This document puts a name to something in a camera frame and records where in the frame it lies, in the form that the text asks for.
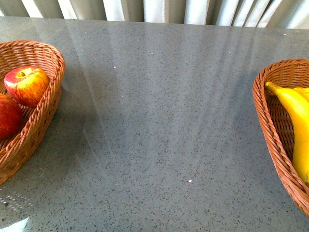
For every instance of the wicker basket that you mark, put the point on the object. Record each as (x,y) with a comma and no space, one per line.
(17,149)
(276,123)

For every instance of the left wicker basket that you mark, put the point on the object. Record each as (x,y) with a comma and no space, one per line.
(17,149)

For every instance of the white pleated curtain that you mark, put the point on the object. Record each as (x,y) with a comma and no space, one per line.
(289,14)

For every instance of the right wicker basket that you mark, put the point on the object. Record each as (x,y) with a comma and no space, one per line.
(276,123)

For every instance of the yellow banana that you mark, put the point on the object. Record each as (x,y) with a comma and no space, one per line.
(298,109)
(303,91)

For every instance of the red apple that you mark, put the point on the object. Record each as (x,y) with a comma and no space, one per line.
(11,116)
(27,85)

